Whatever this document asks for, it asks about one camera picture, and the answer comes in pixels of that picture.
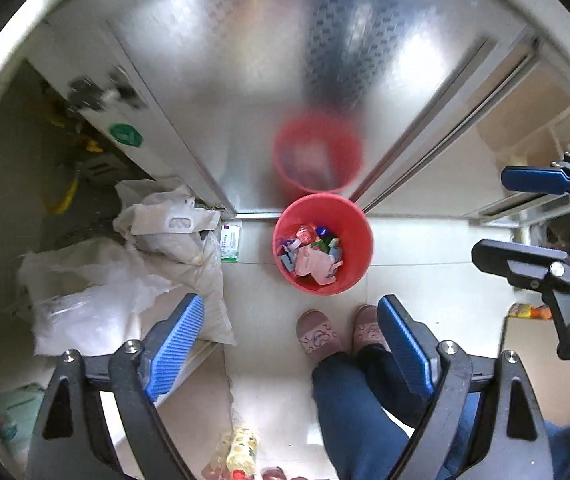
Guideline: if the red trash bin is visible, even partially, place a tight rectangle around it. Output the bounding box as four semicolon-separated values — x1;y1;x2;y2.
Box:
272;193;374;296

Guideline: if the pink right slipper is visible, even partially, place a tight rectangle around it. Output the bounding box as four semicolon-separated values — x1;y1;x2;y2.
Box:
352;304;388;354

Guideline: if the grey plastic sack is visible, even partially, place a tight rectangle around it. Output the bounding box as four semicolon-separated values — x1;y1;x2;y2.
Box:
18;178;236;356

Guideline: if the yellow drink bottle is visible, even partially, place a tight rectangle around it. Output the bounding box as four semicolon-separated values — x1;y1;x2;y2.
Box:
225;426;258;479

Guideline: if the white green medicine box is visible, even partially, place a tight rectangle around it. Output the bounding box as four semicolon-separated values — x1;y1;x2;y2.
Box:
219;220;242;262

